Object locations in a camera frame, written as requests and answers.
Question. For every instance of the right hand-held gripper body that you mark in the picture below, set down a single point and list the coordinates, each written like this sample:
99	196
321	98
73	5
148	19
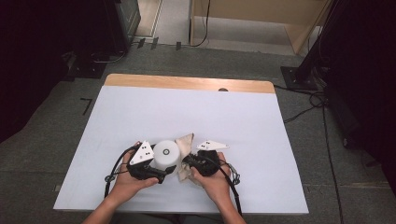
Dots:
207	161

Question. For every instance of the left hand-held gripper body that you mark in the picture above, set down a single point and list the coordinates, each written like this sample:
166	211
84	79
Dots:
144	163

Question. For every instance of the beige cloth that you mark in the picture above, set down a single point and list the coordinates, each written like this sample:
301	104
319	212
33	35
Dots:
186	144

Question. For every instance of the person's left hand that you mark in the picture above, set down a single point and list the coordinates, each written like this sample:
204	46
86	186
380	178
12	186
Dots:
132	183

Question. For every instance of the person's right hand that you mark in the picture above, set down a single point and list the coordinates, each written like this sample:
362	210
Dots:
214	186

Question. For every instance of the person's lap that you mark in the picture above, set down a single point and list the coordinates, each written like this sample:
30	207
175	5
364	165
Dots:
174	219

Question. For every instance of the white table mat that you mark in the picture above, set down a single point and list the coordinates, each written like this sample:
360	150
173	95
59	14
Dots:
186	105

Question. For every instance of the wooden table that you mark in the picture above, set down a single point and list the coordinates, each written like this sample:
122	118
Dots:
186	82

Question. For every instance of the short black tape strip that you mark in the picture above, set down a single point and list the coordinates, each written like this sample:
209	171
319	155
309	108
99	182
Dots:
141	43
154	43
178	45

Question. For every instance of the black metal stand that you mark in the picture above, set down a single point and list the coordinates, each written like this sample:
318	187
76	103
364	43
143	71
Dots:
299	79

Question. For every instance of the black cabinet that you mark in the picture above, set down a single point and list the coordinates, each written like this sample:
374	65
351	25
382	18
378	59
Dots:
124	21

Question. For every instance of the dark curtain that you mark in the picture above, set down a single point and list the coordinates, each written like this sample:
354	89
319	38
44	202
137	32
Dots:
31	62
367	93

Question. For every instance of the light wooden shelf unit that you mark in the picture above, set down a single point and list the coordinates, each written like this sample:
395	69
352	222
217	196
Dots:
249	9

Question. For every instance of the black flat base plate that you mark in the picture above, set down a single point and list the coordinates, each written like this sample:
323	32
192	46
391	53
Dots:
87	70

